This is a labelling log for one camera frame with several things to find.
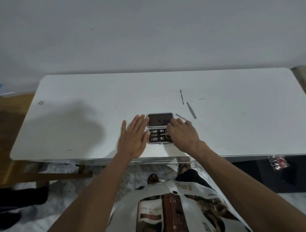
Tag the printed white shirt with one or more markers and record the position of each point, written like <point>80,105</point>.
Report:
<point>181,210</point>

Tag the large silver nail clipper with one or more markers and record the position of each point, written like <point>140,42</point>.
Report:
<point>156,131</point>

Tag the person's left sandalled foot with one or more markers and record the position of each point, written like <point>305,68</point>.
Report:
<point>153,178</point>

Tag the person's right little finger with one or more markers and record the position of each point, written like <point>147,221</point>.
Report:
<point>188,122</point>

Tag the grey metal nail file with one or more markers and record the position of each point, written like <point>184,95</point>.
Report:
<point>191,110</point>

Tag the black cabinet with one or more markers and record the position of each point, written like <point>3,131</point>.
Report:
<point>263,176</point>

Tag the person's left thumb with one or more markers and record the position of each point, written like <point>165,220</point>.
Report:
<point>147,136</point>

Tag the person's left forearm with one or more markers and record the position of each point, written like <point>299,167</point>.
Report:
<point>95,191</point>

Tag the person's left little finger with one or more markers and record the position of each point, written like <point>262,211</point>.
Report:
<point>124,127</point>

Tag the thin metal pick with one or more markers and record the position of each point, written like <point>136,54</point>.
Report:
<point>198,99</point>

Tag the double ended metal cuticle pusher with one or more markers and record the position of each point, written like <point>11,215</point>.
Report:
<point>181,97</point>

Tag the red and clear plastic packet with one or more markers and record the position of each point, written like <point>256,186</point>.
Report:
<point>277,163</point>

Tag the black trousers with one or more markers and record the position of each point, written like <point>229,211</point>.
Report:
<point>191,178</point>

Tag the person's sandalled foot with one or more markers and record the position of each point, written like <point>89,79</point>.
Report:
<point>184,168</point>
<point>153,178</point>

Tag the grey manicure set case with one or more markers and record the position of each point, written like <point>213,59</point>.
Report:
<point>159,120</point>

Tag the person's left hand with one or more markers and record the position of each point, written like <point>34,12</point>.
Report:
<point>131,141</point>

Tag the brown wooden frame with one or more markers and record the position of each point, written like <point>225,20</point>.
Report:
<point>59,176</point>

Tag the small silver nail clipper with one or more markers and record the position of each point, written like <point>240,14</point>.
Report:
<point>156,138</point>

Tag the person's right hand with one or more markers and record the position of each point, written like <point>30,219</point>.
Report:
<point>185,138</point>

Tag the flat grey metal nail tool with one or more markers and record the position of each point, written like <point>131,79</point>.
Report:
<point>181,117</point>

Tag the black bag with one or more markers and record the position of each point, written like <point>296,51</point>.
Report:
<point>21,200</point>

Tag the person's right sandalled foot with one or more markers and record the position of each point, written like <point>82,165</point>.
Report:
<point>184,168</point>

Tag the person's left middle finger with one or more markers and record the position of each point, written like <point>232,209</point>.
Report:
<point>141,121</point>

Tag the person's right thumb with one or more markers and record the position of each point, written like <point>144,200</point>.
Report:
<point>168,133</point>

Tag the person's right forearm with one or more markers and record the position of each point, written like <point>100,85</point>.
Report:
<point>239,186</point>

